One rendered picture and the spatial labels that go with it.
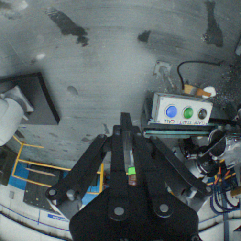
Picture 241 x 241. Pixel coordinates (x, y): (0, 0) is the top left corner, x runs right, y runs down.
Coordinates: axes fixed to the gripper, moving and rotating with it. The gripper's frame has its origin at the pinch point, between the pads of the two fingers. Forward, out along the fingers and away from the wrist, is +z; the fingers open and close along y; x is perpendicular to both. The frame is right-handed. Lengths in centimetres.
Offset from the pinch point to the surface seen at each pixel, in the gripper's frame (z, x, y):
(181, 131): 38, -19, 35
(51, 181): 278, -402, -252
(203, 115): 9.6, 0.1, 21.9
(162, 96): 10.4, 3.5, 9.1
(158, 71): 34.7, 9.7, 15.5
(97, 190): 298, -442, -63
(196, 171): 32, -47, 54
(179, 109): 10.4, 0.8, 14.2
